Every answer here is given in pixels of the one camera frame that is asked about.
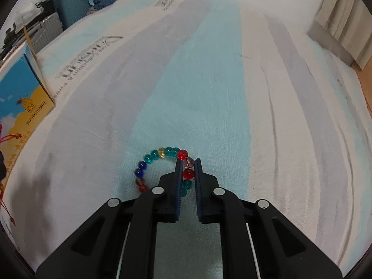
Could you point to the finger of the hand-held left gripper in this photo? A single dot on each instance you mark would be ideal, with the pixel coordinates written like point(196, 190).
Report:
point(2, 165)

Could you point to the beige window curtain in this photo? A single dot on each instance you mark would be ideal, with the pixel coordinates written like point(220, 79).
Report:
point(345, 20)

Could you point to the striped bed sheet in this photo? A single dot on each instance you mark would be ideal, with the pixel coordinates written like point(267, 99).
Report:
point(232, 93)

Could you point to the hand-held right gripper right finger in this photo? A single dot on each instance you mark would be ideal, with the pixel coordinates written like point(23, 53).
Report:
point(198, 193)

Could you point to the pile of dark items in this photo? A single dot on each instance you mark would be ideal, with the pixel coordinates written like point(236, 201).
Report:
point(11, 40)

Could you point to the teal suitcase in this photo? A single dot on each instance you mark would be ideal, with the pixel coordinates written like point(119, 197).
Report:
point(72, 4)

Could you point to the white and blue cardboard box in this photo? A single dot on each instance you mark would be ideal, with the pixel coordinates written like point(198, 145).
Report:
point(20, 93)

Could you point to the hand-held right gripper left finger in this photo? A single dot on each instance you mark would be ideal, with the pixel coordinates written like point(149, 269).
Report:
point(178, 193)

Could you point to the white plastic bag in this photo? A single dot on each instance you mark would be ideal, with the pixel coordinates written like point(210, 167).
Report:
point(27, 13)

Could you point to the grey suitcase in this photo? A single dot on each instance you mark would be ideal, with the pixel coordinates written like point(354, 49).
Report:
point(46, 32)

